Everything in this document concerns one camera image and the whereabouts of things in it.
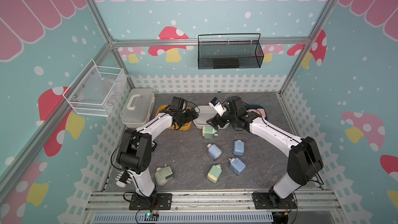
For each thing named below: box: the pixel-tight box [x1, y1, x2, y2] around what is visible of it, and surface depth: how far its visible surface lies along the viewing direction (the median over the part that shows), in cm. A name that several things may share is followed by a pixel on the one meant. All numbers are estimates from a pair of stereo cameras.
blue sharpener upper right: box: [233, 140, 245, 157], surface depth 87 cm
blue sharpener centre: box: [206, 143, 222, 161], surface depth 86 cm
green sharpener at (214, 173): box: [206, 163, 223, 184], surface depth 78 cm
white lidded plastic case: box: [119, 88, 156, 129], surface depth 101 cm
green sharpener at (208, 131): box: [202, 125, 219, 139], surface depth 94 cm
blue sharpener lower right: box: [228, 157, 247, 176], surface depth 81 cm
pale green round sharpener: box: [154, 163, 174, 186], surface depth 80 cm
